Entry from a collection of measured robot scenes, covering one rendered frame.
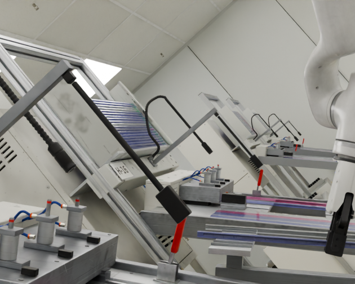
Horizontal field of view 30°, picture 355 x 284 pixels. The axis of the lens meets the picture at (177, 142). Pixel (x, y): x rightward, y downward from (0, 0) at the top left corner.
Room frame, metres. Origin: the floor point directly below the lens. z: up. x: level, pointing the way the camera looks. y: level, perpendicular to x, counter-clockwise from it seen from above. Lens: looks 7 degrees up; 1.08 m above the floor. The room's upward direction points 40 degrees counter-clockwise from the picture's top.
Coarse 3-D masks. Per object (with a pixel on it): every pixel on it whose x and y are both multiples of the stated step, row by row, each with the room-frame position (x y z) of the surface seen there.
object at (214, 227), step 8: (208, 224) 1.41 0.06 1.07; (216, 224) 1.42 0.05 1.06; (256, 232) 1.40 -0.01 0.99; (264, 232) 1.40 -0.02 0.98; (272, 232) 1.40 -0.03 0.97; (280, 232) 1.40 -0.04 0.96; (288, 232) 1.40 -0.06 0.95; (296, 232) 1.40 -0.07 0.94; (304, 232) 1.39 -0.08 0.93; (312, 232) 1.39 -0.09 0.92; (320, 232) 1.39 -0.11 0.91
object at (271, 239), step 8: (200, 232) 1.27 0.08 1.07; (208, 232) 1.27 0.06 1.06; (216, 232) 1.27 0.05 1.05; (248, 240) 1.26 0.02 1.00; (256, 240) 1.26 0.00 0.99; (264, 240) 1.26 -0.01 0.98; (272, 240) 1.26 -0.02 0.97; (280, 240) 1.26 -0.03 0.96; (288, 240) 1.26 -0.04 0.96; (296, 240) 1.26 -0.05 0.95; (304, 240) 1.26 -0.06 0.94; (312, 240) 1.25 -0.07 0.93; (320, 240) 1.25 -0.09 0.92
